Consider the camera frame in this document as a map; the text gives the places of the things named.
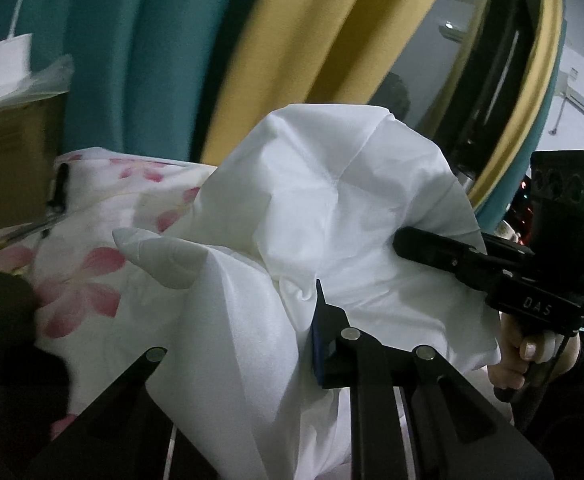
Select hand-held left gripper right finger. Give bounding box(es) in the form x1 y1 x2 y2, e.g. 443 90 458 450
309 280 555 480

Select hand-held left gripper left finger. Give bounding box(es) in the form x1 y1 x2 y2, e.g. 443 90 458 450
24 346 268 480

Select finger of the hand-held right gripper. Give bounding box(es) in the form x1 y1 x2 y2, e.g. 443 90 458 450
479 233 535 263
393 226 503 291

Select white collared shirt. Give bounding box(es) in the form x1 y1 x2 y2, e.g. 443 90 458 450
112 102 503 480

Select person's right forearm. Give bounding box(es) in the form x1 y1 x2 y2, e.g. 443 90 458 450
514 330 584 480

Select person's right hand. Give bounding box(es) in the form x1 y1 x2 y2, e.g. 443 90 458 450
487 310 583 396

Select narrow teal curtain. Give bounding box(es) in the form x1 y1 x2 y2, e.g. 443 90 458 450
477 15 568 233

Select narrow yellow curtain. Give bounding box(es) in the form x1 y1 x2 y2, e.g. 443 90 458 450
464 0 563 211

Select pink floral tablecloth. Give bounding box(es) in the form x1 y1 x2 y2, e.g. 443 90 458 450
0 147 220 441

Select dark glass window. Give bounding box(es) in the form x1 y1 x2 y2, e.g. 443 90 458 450
377 0 543 191

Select black pen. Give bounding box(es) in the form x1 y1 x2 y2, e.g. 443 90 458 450
47 162 70 213

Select wide yellow curtain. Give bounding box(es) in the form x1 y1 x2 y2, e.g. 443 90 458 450
199 0 498 171

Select brown cardboard box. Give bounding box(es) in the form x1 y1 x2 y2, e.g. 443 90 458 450
0 92 68 236

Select wide teal curtain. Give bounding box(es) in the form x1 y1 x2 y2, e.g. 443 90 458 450
0 0 283 166

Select clear plastic wrap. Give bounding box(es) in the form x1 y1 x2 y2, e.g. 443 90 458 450
0 55 75 106

